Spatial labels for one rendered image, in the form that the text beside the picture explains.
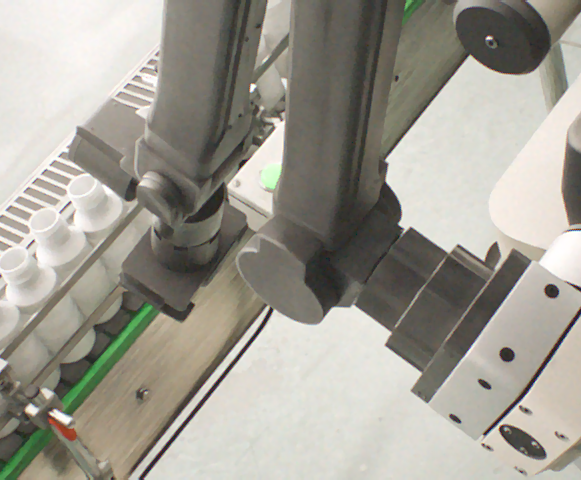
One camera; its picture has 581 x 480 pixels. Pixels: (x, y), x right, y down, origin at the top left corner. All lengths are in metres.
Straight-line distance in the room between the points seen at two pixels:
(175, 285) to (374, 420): 1.56
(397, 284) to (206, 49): 0.21
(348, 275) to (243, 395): 1.89
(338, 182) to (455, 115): 2.31
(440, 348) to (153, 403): 0.85
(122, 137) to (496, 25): 0.30
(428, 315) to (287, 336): 1.95
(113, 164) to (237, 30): 0.28
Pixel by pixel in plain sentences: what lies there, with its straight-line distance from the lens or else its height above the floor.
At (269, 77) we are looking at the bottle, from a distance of 1.70.
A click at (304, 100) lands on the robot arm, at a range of 0.79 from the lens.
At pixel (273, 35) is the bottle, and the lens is 1.70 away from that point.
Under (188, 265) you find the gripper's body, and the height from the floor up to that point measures 1.37.
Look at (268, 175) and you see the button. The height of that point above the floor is 1.12.
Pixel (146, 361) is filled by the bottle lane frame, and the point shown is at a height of 0.94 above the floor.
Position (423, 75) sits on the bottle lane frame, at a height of 0.88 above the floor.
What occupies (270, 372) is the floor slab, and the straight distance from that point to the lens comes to 2.79.
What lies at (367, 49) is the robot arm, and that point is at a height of 1.69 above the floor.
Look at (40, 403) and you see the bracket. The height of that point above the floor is 1.09.
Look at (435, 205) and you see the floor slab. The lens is 2.96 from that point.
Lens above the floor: 2.15
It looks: 46 degrees down
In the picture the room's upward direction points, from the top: 24 degrees counter-clockwise
